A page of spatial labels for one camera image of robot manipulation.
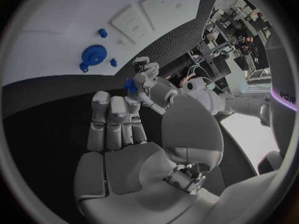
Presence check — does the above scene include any white task board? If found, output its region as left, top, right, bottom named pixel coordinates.
left=1, top=0, right=204, bottom=88

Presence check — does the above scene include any white cable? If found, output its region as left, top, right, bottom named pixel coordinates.
left=198, top=76, right=218, bottom=91
left=186, top=65, right=213, bottom=83

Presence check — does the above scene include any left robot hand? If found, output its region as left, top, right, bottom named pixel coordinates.
left=132, top=56, right=176, bottom=115

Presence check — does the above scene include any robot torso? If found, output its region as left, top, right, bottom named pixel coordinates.
left=257, top=29, right=299, bottom=175

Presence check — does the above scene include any workshop rack with equipment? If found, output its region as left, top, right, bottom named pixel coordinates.
left=188, top=2, right=273, bottom=90

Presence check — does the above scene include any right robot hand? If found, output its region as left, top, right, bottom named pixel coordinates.
left=73, top=90, right=224, bottom=224

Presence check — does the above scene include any blue gear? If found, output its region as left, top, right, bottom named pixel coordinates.
left=81, top=44, right=109, bottom=66

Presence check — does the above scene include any blue plug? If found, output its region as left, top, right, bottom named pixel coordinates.
left=124, top=78, right=139, bottom=94

